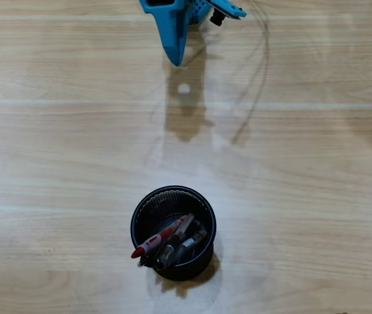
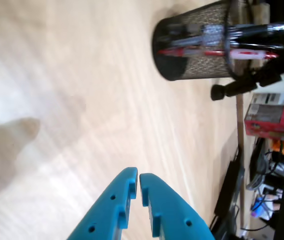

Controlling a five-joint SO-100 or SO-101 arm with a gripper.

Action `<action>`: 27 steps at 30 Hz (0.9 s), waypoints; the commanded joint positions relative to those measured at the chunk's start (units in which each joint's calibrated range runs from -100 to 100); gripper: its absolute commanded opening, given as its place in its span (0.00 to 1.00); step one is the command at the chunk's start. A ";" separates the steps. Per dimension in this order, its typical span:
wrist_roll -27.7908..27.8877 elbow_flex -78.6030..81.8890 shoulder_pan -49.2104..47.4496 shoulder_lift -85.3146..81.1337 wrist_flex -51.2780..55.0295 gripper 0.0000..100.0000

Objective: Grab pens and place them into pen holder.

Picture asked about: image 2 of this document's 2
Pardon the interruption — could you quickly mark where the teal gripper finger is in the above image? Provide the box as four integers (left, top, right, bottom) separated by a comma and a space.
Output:
66, 166, 139, 240
138, 172, 216, 240

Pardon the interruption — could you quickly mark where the red pen with white grip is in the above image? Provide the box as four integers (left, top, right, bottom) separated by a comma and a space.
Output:
157, 48, 279, 61

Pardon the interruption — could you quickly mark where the black pen with chrome tip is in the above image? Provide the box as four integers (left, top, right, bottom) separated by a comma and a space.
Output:
229, 21, 284, 38

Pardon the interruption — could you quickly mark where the black mesh pen holder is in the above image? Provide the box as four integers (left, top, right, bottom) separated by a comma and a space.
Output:
151, 0, 237, 82

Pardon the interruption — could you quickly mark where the black flat panel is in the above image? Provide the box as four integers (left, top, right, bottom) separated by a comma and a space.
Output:
213, 159, 242, 218

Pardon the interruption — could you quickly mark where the red cardboard box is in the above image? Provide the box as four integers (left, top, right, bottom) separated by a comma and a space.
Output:
243, 103, 284, 141

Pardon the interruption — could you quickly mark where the white box with green label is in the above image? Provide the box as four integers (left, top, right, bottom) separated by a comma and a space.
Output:
253, 92, 283, 106

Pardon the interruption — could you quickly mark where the black clamp mount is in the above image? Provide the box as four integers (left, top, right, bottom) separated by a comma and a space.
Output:
210, 67, 283, 102

